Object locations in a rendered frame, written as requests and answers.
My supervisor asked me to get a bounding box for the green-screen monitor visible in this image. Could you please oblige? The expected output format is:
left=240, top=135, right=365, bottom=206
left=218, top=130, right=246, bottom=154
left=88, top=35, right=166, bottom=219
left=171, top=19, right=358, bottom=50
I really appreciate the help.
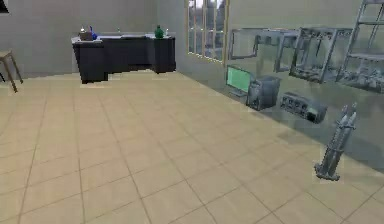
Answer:
left=225, top=64, right=256, bottom=98

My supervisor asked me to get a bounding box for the grey box-shaped machine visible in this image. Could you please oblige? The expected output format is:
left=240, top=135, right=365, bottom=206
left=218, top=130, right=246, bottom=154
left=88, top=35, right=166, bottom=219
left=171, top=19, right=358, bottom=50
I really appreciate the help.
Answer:
left=246, top=75, right=282, bottom=112

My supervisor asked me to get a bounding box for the wood-framed window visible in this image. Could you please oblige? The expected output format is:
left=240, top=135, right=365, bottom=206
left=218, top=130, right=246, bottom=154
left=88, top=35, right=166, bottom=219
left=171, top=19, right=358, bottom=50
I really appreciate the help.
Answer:
left=184, top=0, right=230, bottom=65

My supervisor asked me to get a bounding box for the black kitchen counter cupboard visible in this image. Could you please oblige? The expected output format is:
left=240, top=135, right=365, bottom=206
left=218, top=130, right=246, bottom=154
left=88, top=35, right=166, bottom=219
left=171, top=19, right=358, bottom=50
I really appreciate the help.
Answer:
left=71, top=32, right=177, bottom=85

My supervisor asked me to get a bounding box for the grey flat console device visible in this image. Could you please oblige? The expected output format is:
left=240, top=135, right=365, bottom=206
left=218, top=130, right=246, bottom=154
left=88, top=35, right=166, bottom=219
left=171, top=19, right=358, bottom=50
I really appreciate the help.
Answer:
left=279, top=91, right=328, bottom=124

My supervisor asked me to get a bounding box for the tall grey metal rack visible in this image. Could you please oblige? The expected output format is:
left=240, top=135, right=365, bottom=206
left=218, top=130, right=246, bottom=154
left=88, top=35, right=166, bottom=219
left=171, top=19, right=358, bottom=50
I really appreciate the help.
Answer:
left=335, top=0, right=384, bottom=94

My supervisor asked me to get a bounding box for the wooden stool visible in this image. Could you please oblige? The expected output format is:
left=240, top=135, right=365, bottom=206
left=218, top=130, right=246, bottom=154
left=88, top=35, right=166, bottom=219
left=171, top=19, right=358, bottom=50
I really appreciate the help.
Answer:
left=0, top=50, right=24, bottom=94

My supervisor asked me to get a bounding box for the grey metal frame shelf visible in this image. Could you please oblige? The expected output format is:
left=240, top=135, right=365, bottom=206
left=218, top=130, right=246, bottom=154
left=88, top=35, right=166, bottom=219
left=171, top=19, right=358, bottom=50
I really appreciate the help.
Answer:
left=228, top=27, right=300, bottom=73

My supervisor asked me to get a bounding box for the grey metal cube frame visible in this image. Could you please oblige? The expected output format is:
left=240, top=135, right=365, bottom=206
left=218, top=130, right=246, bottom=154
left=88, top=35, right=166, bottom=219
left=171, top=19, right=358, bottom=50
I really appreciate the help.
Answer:
left=288, top=26, right=354, bottom=84

